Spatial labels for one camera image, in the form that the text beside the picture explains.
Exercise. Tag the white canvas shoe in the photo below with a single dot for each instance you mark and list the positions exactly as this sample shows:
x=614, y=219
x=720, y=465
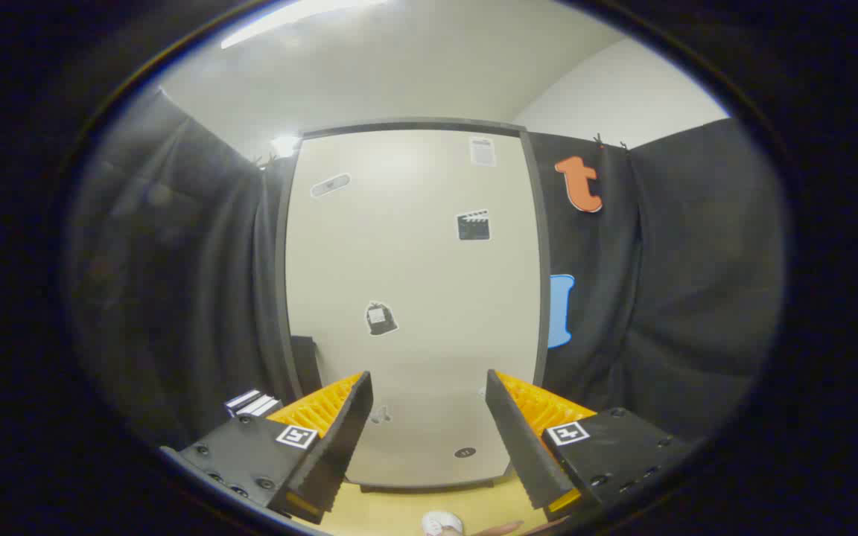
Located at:
x=440, y=523

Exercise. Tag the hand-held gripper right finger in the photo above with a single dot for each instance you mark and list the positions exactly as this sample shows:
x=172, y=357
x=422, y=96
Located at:
x=518, y=439

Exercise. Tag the grey shoe cabinet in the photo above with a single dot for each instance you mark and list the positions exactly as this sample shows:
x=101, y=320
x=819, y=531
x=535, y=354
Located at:
x=414, y=124

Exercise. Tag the white cover book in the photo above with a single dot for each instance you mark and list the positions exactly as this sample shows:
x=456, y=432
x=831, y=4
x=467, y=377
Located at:
x=265, y=407

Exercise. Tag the black backdrop cloth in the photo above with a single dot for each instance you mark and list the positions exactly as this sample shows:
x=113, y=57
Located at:
x=697, y=260

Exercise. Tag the bright lamp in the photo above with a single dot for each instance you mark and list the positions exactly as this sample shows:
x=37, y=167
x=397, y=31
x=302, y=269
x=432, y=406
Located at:
x=284, y=145

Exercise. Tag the blue spine book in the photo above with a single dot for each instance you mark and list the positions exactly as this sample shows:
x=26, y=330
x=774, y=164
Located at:
x=239, y=400

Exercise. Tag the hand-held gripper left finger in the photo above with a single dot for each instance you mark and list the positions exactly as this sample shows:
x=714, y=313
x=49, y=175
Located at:
x=343, y=439

